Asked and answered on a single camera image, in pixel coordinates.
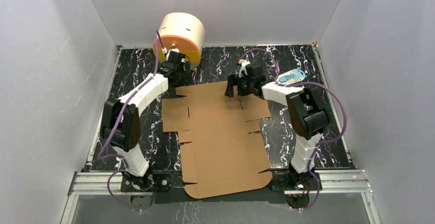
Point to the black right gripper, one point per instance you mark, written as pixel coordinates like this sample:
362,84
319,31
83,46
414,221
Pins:
235,80

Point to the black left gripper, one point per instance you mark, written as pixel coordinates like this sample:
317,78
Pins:
183,59

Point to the brown cardboard box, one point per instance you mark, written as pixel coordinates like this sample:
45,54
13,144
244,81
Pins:
222,149

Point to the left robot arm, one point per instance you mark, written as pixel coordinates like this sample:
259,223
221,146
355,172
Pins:
120,124

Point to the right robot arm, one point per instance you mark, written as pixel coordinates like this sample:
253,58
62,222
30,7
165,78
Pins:
307,112

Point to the round pastel drawer cabinet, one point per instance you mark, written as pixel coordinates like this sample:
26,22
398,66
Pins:
182,31

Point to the blue white packaged item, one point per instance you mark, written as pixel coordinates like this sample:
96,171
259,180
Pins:
291,77

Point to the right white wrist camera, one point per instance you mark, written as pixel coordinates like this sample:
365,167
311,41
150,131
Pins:
243,63

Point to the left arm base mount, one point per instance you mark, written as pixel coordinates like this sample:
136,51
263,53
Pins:
143,190

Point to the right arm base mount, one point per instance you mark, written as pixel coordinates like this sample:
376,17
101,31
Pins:
301,190

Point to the aluminium front rail frame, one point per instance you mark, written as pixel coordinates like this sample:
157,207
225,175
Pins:
334,196

